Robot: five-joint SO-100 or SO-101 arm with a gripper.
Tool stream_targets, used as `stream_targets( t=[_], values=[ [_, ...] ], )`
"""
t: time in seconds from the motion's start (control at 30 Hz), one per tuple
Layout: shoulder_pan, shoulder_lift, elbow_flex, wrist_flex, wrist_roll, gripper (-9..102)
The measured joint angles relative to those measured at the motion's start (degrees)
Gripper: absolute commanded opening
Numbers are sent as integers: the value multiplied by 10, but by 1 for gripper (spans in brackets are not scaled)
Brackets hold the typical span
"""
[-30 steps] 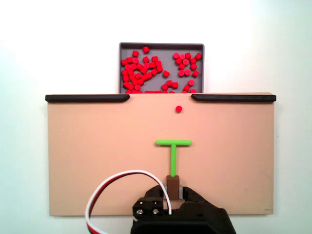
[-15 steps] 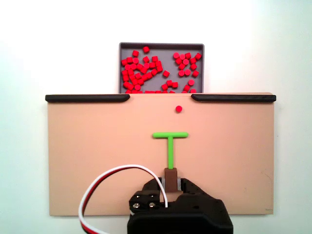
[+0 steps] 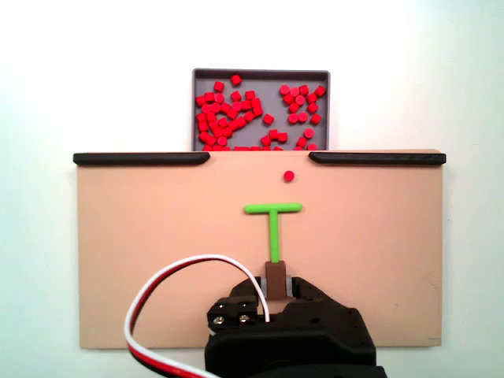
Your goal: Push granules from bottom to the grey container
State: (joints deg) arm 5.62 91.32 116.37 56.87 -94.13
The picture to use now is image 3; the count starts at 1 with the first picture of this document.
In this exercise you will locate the peach flat board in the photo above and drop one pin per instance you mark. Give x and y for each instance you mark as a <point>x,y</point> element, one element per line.
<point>157,236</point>

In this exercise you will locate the grey shallow tray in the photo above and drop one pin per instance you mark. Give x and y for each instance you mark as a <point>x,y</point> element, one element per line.
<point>267,90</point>

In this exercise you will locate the green T pusher brown block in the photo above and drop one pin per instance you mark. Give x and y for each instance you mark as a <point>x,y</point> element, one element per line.
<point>274,236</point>

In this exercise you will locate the black foam edge rail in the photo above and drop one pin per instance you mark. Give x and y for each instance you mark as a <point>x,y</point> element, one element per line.
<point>141,158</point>
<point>378,158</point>

